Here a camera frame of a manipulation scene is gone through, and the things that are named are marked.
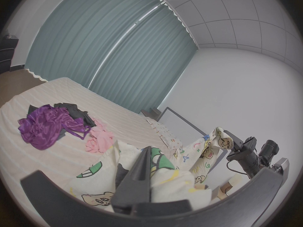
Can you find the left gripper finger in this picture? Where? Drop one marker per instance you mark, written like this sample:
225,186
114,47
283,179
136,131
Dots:
137,185

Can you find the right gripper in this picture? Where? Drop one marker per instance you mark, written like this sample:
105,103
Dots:
248,164

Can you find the white printed pyjama top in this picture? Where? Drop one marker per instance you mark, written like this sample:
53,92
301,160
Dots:
170,181

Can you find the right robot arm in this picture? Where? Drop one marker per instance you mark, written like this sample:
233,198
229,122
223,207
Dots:
269,150

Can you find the pink garment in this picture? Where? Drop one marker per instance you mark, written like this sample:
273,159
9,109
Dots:
101,138

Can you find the white printed pillow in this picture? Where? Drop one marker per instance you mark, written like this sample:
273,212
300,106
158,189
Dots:
163,131

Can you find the bed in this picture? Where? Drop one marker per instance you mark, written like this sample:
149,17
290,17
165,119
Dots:
113,107

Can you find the black garment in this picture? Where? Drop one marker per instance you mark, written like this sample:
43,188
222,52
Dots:
75,112

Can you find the purple garment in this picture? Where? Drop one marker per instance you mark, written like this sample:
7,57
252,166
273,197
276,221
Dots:
47,126

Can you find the dark grey chest of drawers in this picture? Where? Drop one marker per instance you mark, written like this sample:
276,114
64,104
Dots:
6,53

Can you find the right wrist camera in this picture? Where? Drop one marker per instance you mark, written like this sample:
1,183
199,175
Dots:
251,145

